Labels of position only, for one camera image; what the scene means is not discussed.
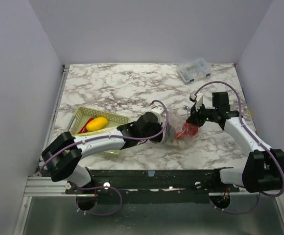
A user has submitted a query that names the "clear zip top bag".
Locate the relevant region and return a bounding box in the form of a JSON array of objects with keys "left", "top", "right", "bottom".
[{"left": 153, "top": 116, "right": 199, "bottom": 149}]

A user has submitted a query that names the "yellow fake lemon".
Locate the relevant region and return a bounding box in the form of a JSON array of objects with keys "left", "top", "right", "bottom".
[{"left": 87, "top": 117, "right": 109, "bottom": 132}]

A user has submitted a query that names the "red fake chili pepper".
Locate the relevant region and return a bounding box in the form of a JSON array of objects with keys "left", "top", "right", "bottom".
[{"left": 78, "top": 117, "right": 94, "bottom": 134}]

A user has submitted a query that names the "green fake celery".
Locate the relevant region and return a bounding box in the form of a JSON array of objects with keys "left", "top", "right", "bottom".
[{"left": 70, "top": 125, "right": 117, "bottom": 136}]

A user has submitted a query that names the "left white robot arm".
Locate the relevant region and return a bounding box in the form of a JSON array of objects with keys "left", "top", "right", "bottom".
[{"left": 40, "top": 111, "right": 176, "bottom": 193}]

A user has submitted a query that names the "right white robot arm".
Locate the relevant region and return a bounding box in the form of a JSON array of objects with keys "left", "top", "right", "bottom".
[{"left": 187, "top": 92, "right": 284, "bottom": 193}]

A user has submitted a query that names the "red fake tomato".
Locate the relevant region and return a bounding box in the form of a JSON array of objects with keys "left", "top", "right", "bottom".
[{"left": 175, "top": 122, "right": 199, "bottom": 140}]

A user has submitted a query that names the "grey fake fish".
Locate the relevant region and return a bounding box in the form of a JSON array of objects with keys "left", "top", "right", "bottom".
[{"left": 166, "top": 139, "right": 186, "bottom": 148}]

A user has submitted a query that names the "clear plastic organizer box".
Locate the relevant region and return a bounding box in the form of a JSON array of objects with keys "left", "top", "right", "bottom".
[{"left": 176, "top": 58, "right": 213, "bottom": 84}]

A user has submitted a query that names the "green plastic basket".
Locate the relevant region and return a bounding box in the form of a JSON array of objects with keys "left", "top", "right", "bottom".
[{"left": 65, "top": 106, "right": 130, "bottom": 158}]

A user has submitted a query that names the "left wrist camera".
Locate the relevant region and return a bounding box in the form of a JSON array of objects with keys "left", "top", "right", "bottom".
[{"left": 150, "top": 105, "right": 165, "bottom": 122}]

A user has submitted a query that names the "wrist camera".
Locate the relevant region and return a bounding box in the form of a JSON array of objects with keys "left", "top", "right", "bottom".
[
  {"left": 150, "top": 105, "right": 165, "bottom": 122},
  {"left": 189, "top": 91, "right": 203, "bottom": 111}
]

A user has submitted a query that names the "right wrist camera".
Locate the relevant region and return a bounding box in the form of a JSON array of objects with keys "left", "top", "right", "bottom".
[{"left": 189, "top": 91, "right": 203, "bottom": 111}]

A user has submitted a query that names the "black table front rail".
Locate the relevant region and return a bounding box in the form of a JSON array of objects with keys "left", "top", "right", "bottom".
[{"left": 66, "top": 170, "right": 239, "bottom": 204}]

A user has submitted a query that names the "aluminium frame extrusion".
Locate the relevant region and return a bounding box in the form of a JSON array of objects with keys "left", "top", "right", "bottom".
[{"left": 24, "top": 177, "right": 66, "bottom": 197}]

